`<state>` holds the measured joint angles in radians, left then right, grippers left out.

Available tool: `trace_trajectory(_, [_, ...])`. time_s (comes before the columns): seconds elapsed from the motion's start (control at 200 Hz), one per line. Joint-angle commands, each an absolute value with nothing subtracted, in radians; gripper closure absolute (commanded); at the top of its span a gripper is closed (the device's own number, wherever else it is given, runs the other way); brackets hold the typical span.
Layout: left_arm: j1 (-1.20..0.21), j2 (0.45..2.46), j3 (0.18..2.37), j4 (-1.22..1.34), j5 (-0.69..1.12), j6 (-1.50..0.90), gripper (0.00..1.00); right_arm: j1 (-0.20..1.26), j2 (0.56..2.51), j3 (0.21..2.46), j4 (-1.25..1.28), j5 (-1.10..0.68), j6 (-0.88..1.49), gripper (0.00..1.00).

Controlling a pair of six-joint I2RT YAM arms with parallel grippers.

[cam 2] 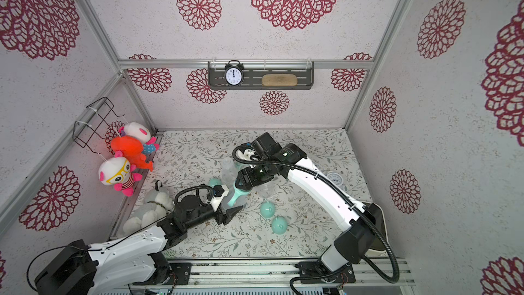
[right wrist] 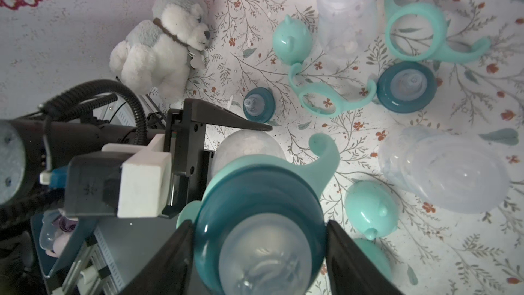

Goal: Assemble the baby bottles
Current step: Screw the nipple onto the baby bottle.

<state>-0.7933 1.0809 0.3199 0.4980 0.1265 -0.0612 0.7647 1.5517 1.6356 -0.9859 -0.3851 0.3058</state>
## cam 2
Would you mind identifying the white alarm clock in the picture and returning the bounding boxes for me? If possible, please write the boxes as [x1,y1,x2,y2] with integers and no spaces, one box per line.
[326,172,344,188]

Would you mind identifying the white plush yellow glasses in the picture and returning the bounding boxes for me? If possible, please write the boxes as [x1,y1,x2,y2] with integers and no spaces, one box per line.
[98,151,143,197]

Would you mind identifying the white sterilizer box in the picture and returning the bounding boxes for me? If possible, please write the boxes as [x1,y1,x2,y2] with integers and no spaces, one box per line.
[367,203,388,256]

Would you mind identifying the grey wall shelf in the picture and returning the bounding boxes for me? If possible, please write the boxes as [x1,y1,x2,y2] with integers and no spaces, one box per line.
[207,61,315,90]

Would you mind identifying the black wire basket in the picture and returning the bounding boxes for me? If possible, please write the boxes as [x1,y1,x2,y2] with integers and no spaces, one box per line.
[71,96,124,154]

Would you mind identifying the tan brush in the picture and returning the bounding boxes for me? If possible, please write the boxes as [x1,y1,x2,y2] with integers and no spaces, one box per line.
[261,74,298,87]

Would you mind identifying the metal base rail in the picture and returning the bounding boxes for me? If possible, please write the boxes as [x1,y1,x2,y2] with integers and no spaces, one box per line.
[106,257,414,295]

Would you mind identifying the black alarm clock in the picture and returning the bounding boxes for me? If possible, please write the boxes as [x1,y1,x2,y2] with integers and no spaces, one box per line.
[225,60,244,86]

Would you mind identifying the white pink plush upper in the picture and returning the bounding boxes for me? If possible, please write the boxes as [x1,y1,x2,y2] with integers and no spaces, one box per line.
[118,122,156,145]

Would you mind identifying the red orange plush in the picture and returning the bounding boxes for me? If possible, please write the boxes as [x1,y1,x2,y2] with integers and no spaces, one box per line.
[110,136,154,172]

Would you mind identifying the clear baby bottle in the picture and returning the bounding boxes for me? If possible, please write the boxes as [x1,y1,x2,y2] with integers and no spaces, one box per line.
[221,190,249,210]
[221,158,237,187]

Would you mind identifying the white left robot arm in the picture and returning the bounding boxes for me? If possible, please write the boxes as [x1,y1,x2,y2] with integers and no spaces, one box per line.
[30,184,240,294]

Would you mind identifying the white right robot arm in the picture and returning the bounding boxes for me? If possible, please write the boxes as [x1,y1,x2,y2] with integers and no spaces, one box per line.
[232,132,400,288]

